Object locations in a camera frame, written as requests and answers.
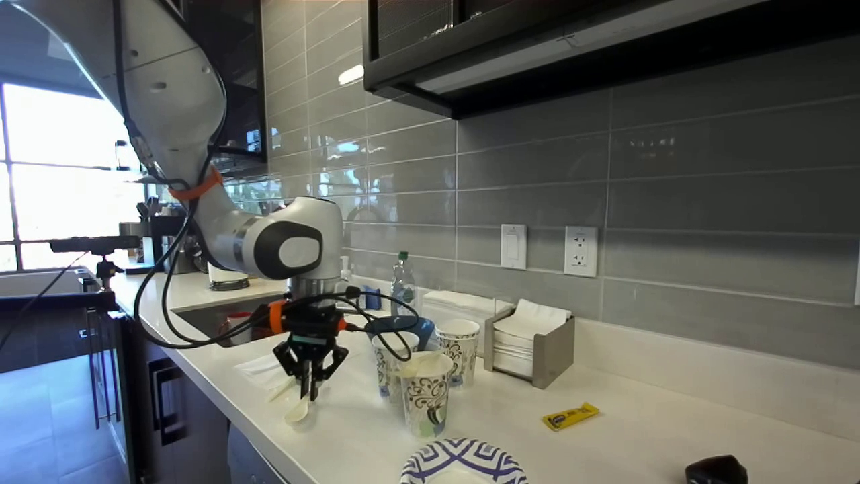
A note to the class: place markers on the white and red cup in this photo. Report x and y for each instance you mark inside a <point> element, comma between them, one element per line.
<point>240,327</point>

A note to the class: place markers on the bright window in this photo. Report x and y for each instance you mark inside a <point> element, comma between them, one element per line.
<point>64,179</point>

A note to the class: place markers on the dark lower cabinet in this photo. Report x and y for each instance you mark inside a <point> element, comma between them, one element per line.
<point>171,404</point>

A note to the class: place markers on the black tripod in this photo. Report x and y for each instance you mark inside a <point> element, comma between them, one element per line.
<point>107,271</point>

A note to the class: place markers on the clear dish soap bottle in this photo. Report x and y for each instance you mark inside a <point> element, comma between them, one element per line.
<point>405,285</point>

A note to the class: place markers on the computer keyboard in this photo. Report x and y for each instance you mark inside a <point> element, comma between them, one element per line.
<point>257,366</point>

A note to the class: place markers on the dark cabinet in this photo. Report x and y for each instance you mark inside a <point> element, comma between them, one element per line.
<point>171,404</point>
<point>432,35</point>

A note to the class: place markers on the gray napkin holder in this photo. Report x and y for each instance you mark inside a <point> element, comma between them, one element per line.
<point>554,353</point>

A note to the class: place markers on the white light switch plate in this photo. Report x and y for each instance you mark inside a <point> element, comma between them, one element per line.
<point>514,245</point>

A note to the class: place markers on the patterned paper cup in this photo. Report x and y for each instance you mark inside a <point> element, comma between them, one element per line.
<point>384,373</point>
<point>466,353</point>
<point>425,404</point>

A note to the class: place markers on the black cart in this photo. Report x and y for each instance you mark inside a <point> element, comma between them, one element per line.
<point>45,331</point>

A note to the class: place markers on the cream plastic spoon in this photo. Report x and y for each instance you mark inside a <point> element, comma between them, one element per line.
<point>300,416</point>

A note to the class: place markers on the blue patterned paper plate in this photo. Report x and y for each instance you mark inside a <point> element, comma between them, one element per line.
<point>462,461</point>

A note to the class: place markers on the black stereo camera bar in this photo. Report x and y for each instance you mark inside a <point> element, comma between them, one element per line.
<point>89,244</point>

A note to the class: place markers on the under cabinet light strip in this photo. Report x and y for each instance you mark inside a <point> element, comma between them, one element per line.
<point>540,54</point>

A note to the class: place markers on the small black box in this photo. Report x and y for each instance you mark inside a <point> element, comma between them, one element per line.
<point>716,472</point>

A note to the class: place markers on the stainless sink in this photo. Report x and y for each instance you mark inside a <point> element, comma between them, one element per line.
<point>216,318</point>

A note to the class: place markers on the white napkin stack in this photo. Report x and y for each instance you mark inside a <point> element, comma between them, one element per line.
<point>519,338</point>

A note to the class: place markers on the stainless coffee machine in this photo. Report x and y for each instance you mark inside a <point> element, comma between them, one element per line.
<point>158,237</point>

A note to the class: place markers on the blue sponge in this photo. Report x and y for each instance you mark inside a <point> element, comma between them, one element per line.
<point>373,299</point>

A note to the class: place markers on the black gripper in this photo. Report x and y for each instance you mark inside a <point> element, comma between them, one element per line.
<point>312,342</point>

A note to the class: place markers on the yellow packet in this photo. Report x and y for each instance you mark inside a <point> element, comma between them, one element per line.
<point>572,416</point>

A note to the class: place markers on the white wall outlet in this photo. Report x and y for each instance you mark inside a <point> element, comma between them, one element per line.
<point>583,250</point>

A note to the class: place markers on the dark upper cabinet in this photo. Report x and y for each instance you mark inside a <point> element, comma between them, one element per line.
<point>432,35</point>

